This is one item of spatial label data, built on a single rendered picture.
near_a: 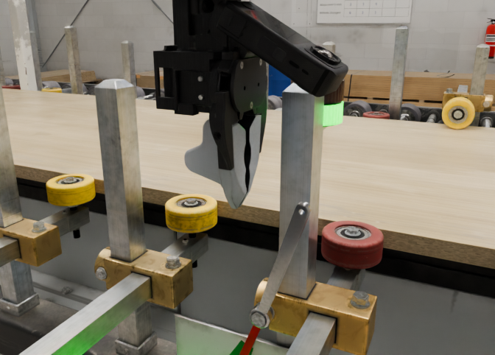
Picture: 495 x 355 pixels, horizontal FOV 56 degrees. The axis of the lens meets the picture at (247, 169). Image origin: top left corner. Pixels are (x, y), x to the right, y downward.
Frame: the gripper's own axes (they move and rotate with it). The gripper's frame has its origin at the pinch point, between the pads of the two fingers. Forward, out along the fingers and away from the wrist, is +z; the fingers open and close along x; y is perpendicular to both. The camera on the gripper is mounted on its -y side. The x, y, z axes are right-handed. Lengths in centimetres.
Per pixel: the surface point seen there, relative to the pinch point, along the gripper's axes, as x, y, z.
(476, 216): -32.6, -22.1, 10.7
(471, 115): -96, -20, 6
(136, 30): -688, 555, -6
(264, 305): -3.2, -1.1, 13.9
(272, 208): -22.7, 6.1, 10.7
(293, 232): 0.0, -5.3, 2.8
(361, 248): -14.9, -9.1, 10.5
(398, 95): -115, 1, 5
